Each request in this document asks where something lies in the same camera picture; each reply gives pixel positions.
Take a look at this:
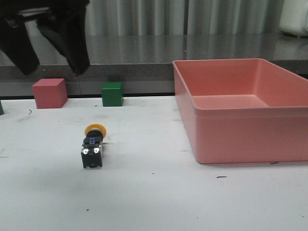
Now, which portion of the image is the white appliance on counter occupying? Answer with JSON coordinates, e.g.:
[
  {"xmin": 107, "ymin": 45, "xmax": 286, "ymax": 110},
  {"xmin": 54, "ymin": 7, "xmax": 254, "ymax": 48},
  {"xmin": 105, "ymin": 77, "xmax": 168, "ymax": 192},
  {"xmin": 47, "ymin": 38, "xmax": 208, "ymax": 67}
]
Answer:
[{"xmin": 279, "ymin": 0, "xmax": 308, "ymax": 37}]

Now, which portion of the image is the pink cube block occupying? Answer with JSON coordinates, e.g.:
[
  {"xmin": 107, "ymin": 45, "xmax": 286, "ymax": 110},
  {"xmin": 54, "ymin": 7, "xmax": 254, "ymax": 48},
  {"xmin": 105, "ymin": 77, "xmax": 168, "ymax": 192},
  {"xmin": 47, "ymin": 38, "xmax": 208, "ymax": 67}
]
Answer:
[{"xmin": 32, "ymin": 78, "xmax": 68, "ymax": 109}]

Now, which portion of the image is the pink plastic bin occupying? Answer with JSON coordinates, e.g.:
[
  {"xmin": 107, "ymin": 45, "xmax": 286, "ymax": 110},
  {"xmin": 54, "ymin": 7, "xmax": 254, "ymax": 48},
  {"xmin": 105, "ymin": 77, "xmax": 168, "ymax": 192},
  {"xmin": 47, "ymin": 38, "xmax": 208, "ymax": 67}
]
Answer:
[{"xmin": 173, "ymin": 58, "xmax": 308, "ymax": 164}]

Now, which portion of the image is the green cube block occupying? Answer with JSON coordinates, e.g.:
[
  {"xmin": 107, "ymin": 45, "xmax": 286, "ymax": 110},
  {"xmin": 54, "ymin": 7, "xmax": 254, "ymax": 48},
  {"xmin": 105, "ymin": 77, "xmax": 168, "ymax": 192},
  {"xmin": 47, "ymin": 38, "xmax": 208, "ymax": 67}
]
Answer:
[{"xmin": 101, "ymin": 82, "xmax": 124, "ymax": 107}]

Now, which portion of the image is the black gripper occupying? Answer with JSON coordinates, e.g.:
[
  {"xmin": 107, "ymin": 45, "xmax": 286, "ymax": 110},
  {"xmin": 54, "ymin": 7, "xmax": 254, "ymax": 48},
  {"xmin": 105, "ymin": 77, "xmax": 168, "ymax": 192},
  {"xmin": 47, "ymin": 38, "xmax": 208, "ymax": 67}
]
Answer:
[{"xmin": 0, "ymin": 0, "xmax": 90, "ymax": 75}]

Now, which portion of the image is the green block at left edge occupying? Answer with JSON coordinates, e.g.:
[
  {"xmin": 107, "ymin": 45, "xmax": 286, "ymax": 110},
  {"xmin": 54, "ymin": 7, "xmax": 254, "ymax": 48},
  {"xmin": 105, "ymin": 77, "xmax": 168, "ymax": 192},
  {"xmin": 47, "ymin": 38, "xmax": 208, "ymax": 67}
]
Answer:
[{"xmin": 0, "ymin": 102, "xmax": 4, "ymax": 115}]

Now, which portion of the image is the yellow push button switch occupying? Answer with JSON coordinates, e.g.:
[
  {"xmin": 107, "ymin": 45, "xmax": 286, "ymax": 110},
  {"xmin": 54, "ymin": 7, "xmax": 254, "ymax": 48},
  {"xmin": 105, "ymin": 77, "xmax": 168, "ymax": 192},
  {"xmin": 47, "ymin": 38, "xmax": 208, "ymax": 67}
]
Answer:
[{"xmin": 81, "ymin": 123, "xmax": 107, "ymax": 169}]

